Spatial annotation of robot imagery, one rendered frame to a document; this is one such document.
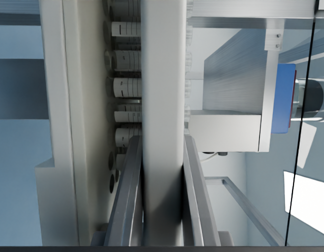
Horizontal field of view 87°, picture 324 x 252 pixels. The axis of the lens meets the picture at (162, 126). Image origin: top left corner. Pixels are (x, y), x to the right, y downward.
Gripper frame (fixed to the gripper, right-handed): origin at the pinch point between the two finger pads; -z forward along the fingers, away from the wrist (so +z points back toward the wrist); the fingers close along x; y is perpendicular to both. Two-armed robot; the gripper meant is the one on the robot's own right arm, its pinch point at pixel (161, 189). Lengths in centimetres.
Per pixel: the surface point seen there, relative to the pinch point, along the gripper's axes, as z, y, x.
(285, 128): -33, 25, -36
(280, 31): -43, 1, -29
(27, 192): -64, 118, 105
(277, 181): -146, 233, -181
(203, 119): -31.8, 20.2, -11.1
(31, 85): -48, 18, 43
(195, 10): -39.0, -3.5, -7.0
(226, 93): -57, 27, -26
